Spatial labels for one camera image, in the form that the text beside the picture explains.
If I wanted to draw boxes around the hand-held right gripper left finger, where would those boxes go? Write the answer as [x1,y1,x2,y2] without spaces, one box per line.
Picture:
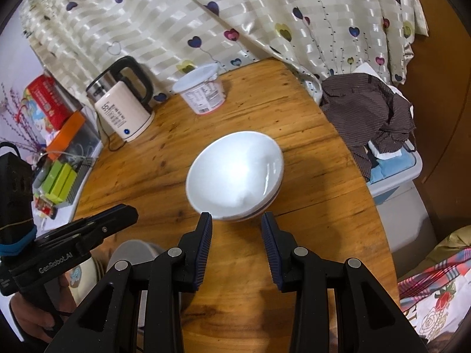
[44,211,214,353]

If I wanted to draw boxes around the light blue cloth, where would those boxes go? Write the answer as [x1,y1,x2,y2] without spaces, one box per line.
[368,151,416,185]

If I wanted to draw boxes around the red printed box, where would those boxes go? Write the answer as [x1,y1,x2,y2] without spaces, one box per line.
[25,74,75,130]

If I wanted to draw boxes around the orange box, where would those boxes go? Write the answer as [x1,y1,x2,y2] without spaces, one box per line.
[46,112,86,152]

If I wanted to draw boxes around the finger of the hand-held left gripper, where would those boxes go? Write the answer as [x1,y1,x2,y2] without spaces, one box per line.
[35,205,140,255]

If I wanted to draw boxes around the brown striped shirt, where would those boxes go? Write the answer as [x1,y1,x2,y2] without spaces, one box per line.
[321,74,417,183]

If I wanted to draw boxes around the purple artificial flower branches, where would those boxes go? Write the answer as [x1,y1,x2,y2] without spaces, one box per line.
[0,83,39,157]

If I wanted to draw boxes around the person's left hand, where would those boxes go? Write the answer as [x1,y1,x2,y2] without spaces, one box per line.
[10,291,59,343]

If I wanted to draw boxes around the white plastic tub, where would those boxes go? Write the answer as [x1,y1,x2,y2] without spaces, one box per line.
[173,63,226,115]

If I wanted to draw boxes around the small steel dish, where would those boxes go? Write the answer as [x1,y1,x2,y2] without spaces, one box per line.
[107,240,167,273]

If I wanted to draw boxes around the clear plastic container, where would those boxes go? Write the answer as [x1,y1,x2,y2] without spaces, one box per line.
[73,121,104,167]

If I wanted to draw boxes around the lime green flat box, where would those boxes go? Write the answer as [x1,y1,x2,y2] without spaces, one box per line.
[51,163,80,205]

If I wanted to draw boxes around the cream curtain with heart print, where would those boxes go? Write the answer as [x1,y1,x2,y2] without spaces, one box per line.
[18,0,431,101]

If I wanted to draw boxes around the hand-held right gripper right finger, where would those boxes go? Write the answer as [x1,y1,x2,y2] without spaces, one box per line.
[261,211,429,353]

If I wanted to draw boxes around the cream electric kettle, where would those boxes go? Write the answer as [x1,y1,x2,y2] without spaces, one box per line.
[86,56,156,142]

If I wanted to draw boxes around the white storage bin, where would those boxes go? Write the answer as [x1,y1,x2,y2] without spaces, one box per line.
[362,147,437,255]

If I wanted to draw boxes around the floral plaid blanket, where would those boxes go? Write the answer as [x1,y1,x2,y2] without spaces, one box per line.
[397,224,471,347]

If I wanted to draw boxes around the zigzag patterned box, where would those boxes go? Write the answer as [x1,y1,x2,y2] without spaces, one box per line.
[68,158,97,207]

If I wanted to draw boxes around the black kettle power cable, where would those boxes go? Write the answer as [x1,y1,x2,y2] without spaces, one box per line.
[96,112,130,152]

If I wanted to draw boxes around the beige plate with blue pattern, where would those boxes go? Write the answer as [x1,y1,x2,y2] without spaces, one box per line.
[92,257,110,288]
[68,255,109,307]

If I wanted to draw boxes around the white bowl with blue stripe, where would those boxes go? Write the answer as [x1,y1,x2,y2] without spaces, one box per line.
[186,131,285,219]
[220,176,285,223]

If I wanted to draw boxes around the dark green flat box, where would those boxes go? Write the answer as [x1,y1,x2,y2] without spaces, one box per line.
[40,162,62,196]

